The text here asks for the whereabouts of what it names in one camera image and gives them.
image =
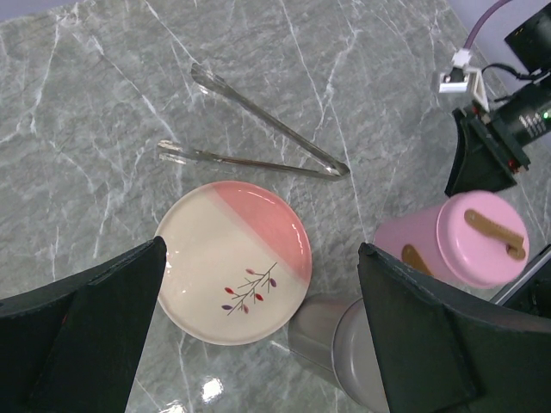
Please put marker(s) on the aluminium rail frame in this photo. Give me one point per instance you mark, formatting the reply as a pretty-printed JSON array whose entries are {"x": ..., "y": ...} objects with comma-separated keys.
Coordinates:
[{"x": 530, "y": 293}]

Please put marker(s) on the grey cylindrical container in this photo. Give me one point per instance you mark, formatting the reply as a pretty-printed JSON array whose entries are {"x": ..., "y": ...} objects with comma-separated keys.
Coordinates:
[{"x": 312, "y": 329}]

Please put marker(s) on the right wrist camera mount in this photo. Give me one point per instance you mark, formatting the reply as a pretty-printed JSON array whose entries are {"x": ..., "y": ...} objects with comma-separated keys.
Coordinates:
[{"x": 462, "y": 78}]

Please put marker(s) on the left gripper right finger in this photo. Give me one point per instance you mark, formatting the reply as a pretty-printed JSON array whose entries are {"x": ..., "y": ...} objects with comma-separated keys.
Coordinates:
[{"x": 440, "y": 349}]

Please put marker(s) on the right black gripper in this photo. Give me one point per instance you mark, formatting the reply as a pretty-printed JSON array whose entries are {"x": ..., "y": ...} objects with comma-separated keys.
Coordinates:
[{"x": 490, "y": 144}]

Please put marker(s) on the pink round lid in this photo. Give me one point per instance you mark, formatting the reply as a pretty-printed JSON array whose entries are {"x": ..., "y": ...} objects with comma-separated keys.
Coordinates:
[{"x": 482, "y": 239}]

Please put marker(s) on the pink cylindrical container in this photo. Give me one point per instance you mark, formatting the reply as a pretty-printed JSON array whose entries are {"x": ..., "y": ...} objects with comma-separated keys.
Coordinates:
[{"x": 415, "y": 235}]

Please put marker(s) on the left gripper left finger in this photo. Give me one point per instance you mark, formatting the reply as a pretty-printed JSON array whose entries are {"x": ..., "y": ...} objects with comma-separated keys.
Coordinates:
[{"x": 74, "y": 345}]

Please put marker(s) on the grey round lid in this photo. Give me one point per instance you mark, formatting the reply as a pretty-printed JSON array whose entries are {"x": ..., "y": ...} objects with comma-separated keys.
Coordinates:
[{"x": 354, "y": 361}]

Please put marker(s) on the pink and cream plate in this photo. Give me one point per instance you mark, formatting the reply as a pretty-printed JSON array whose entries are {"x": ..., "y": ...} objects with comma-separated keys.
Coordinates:
[{"x": 238, "y": 263}]

